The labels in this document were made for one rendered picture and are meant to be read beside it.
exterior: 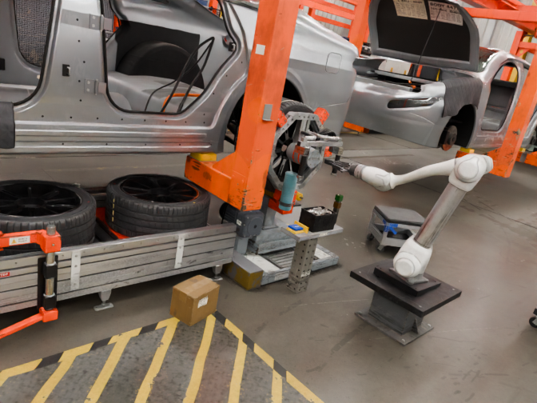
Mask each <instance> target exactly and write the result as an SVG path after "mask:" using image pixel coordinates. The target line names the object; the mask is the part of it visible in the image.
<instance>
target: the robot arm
mask: <svg viewBox="0 0 537 403"><path fill-rule="evenodd" d="M324 163H325V164H328V165H330V166H332V168H334V169H336V170H339V171H340V172H341V173H343V171H345V172H349V174H350V175H352V176H355V178H358V179H361V180H363V181H366V182H367V183H368V184H370V185H372V186H374V187H375V188H376V189H377V190H379V191H388V190H391V189H394V187H395V186H397V185H401V184H405V183H408V182H413V181H415V180H419V179H421V178H426V177H430V176H435V175H446V176H449V183H448V185H447V187H446V188H445V190H444V192H443V193H442V194H441V196H440V198H439V200H438V201H437V203H436V204H435V205H434V207H433V208H432V211H431V212H430V214H429V215H428V216H427V218H426V220H425V221H424V223H423V225H422V226H421V227H420V229H419V231H418V232H417V233H416V234H413V235H412V236H411V237H410V238H409V239H407V241H406V242H405V243H404V244H403V245H402V247H401V248H400V250H399V252H398V253H397V254H396V256H395V257H394V259H393V266H394V268H389V271H390V272H392V273H394V274H395V275H397V276H398V277H400V278H402V279H403V280H405V281H406V282H407V283H408V284H409V285H413V284H416V283H423V282H426V283H428V279H427V278H425V277H423V275H424V271H425V269H426V267H427V265H428V262H429V260H430V257H431V255H432V244H433V242H434V241H435V239H436V238H437V237H438V235H439V234H440V232H441V230H442V229H443V227H444V226H445V224H446V223H447V221H448V219H449V218H450V216H451V215H452V214H453V212H454V211H455V209H456V207H457V206H458V204H459V203H460V202H461V200H462V199H463V197H464V195H465V194H466V192H468V191H470V190H472V189H473V188H474V187H475V185H476V184H477V183H478V181H479V180H480V179H481V177H482V176H483V175H484V174H486V173H488V172H490V171H491V170H492V169H493V161H492V158H490V157H488V156H485V155H477V154H467V155H465V156H463V157H461V158H455V159H452V160H449V161H446V162H441V163H437V164H434V165H430V166H425V167H423V168H420V169H418V170H415V171H412V172H411V173H408V174H405V175H394V174H393V173H387V172H386V171H384V170H381V169H378V168H376V167H368V166H363V165H361V164H359V165H357V164H352V163H349V162H341V161H337V162H335V161H333V160H329V159H327V158H325V160H324Z"/></svg>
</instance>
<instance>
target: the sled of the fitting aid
mask: <svg viewBox="0 0 537 403"><path fill-rule="evenodd" d="M293 246H296V240H295V239H293V238H292V237H290V236H284V237H277V238H272V239H268V240H263V241H254V240H253V239H251V238H249V239H248V244H247V249H249V250H251V251H252V252H254V253H255V254H261V253H267V252H272V251H275V250H279V249H286V248H290V247H293Z"/></svg>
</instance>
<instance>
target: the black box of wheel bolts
mask: <svg viewBox="0 0 537 403"><path fill-rule="evenodd" d="M336 215H337V213H336V212H334V211H332V210H330V209H328V208H326V207H324V206H313V207H306V208H301V212H300V219H299V223H301V224H303V225H305V226H307V227H308V228H309V229H308V230H309V231H310V232H312V233H315V232H320V231H325V230H331V229H334V225H335V221H336Z"/></svg>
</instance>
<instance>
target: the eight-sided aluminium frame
mask: <svg viewBox="0 0 537 403"><path fill-rule="evenodd" d="M285 117H286V119H287V122H286V123H285V124H284V125H283V127H282V128H279V127H277V128H276V133H275V138H274V142H273V146H272V154H271V158H270V163H269V168H268V175H267V177H268V179H269V180H270V182H271V183H272V186H273V187H274V188H275V189H277V190H279V191H282V186H283V182H280V180H279V178H278V177H277V175H276V173H275V172H274V170H273V168H272V163H273V159H274V154H275V150H276V142H277V139H278V138H279V137H280V136H281V135H282V134H283V133H284V132H285V131H286V130H287V128H289V127H290V126H291V124H293V122H294V121H295V120H302V119H304V120H311V121H310V122H311V123H312V127H313V129H314V130H315V132H316V133H318V132H319V131H320V130H321V129H323V128H324V127H323V126H322V123H321V121H320V118H319V116H318V115H317V114H313V113H301V112H290V111H289V112H288V113H287V114H286V115H285ZM325 147H326V146H316V148H315V150H318V151H319V152H320V161H319V163H318V165H317V166H316V167H314V168H309V167H308V168H307V169H306V170H305V171H304V174H303V176H304V177H303V178H302V179H301V178H298V179H297V183H296V190H298V189H299V190H300V189H302V188H303V187H304V186H305V185H306V184H307V183H308V181H309V180H310V179H311V178H312V177H313V176H314V174H315V173H316V172H317V171H318V170H319V169H320V168H321V165H322V161H323V157H324V151H325Z"/></svg>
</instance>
